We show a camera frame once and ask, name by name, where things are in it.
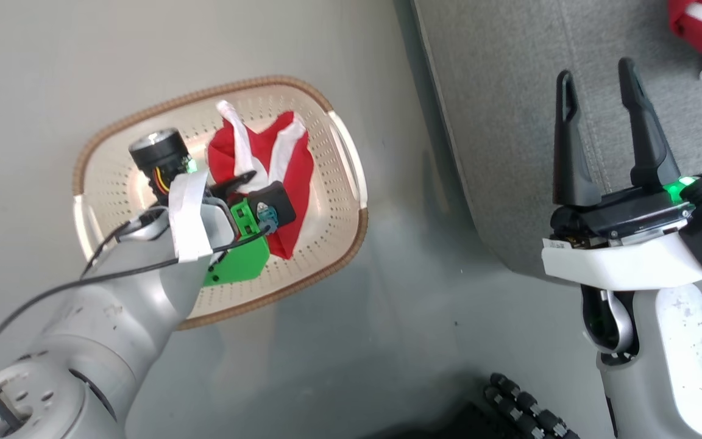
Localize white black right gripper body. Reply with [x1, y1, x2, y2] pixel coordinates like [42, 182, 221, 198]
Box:
[541, 174, 702, 290]

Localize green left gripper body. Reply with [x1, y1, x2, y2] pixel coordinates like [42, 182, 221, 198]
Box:
[129, 129, 269, 287]

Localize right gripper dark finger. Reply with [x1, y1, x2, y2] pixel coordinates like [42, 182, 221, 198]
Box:
[553, 69, 603, 207]
[618, 57, 682, 188]

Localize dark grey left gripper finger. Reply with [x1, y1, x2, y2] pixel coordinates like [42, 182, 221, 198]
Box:
[211, 171, 258, 191]

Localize red garment with white bands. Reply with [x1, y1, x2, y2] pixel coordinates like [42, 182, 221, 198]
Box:
[207, 101, 315, 260]

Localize white basket with woven rim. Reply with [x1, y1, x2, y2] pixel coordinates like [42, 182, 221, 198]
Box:
[73, 75, 369, 331]

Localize grey fabric sofa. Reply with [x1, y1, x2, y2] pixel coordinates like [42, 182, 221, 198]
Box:
[412, 0, 702, 287]

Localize black roller wheel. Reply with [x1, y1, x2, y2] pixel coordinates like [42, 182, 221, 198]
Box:
[484, 373, 578, 439]

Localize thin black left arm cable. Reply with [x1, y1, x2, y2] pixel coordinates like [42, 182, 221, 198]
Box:
[0, 206, 271, 373]

